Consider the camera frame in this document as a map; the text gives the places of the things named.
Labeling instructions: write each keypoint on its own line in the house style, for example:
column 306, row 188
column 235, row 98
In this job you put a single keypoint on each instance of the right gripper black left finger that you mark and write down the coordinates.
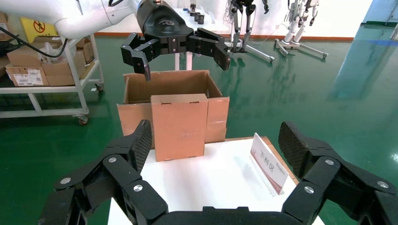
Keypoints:
column 124, row 186

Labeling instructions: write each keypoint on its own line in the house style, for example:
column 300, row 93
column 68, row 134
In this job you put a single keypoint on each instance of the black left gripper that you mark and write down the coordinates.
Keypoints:
column 164, row 28

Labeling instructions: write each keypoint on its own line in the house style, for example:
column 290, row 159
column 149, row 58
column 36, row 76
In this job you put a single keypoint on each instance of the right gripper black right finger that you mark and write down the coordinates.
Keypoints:
column 329, row 183

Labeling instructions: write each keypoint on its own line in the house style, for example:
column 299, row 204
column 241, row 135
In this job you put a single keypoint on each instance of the small cardboard box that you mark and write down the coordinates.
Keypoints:
column 178, row 130

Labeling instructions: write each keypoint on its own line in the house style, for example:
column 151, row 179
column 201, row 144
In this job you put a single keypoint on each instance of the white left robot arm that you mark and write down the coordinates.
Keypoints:
column 77, row 18

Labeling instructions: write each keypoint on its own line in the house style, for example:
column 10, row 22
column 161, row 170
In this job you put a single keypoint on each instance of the large open cardboard box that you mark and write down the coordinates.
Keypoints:
column 174, row 84

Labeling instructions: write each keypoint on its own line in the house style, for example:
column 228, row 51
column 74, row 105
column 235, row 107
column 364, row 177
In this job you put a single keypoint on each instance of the brown cardboard box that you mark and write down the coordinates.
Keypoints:
column 87, row 49
column 23, row 56
column 62, row 73

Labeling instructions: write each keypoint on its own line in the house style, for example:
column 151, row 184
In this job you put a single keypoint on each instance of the cardboard box with white label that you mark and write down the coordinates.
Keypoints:
column 26, row 76

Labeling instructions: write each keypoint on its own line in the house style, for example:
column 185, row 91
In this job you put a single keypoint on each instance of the black cylindrical part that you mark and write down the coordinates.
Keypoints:
column 201, row 19
column 196, row 15

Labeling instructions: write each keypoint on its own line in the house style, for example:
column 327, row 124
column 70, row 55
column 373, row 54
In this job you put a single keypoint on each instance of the acrylic sign with Chinese text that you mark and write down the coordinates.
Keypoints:
column 269, row 164

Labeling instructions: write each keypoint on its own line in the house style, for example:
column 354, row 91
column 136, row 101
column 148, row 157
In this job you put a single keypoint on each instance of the black humanoid robot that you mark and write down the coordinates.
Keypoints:
column 241, row 18

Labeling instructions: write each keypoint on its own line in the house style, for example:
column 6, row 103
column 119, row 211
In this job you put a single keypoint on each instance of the white stand of black humanoid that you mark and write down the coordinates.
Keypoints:
column 259, row 54

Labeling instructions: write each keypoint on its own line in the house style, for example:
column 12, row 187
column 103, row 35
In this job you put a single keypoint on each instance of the white wheeled cart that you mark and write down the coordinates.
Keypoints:
column 77, row 90

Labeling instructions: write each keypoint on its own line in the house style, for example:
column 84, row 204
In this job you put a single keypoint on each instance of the white plastic bag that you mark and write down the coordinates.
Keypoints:
column 49, row 51

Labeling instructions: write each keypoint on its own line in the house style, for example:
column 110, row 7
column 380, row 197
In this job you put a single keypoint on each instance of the yellow warning sign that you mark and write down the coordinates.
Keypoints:
column 39, row 28

